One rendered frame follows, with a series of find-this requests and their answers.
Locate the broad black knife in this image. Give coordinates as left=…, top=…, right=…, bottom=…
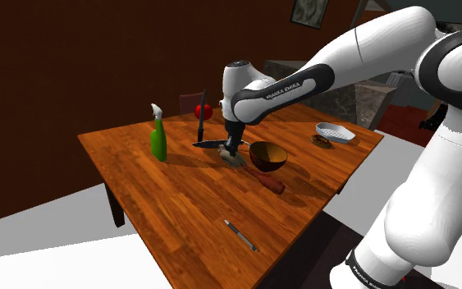
left=191, top=138, right=252, bottom=150

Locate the red apple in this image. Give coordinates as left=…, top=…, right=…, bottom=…
left=194, top=103, right=214, bottom=121

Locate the slim black knife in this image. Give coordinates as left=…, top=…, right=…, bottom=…
left=196, top=89, right=208, bottom=144

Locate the brown bowl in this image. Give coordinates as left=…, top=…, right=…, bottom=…
left=249, top=140, right=289, bottom=173

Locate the dark red chair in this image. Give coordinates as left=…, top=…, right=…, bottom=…
left=179, top=92, right=206, bottom=117

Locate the green spray bottle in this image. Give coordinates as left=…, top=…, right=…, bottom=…
left=149, top=103, right=168, bottom=163

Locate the wooden table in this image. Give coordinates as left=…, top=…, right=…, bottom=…
left=77, top=103, right=385, bottom=289

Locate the brown doughnut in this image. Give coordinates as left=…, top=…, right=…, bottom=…
left=309, top=134, right=334, bottom=150

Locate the white soap dish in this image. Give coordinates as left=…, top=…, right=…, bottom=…
left=314, top=122, right=357, bottom=145

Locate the grey pen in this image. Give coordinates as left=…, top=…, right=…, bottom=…
left=223, top=218, right=260, bottom=253

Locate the grey marble counter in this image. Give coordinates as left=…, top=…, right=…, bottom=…
left=262, top=59, right=398, bottom=131

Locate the dark robot stand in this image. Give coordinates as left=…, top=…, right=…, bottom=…
left=254, top=210, right=444, bottom=289

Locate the framed wall picture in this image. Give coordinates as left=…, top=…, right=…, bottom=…
left=289, top=0, right=331, bottom=30

